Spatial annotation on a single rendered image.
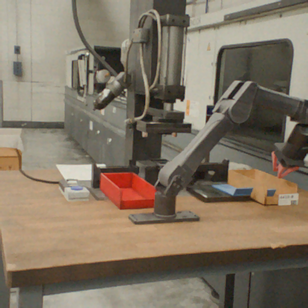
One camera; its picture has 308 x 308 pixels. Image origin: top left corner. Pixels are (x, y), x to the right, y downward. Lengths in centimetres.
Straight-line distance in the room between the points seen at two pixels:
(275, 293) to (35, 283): 145
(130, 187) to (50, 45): 930
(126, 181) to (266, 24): 113
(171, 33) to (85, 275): 94
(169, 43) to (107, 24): 941
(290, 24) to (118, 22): 906
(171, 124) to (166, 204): 45
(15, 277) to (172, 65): 96
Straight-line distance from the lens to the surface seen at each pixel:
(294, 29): 222
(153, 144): 197
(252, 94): 139
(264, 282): 239
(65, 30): 1094
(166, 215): 134
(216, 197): 160
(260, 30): 247
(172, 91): 170
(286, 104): 148
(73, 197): 152
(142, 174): 172
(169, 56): 171
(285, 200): 166
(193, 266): 117
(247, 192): 164
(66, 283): 111
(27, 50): 1085
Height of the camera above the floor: 131
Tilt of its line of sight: 9 degrees down
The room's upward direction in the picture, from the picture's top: 3 degrees clockwise
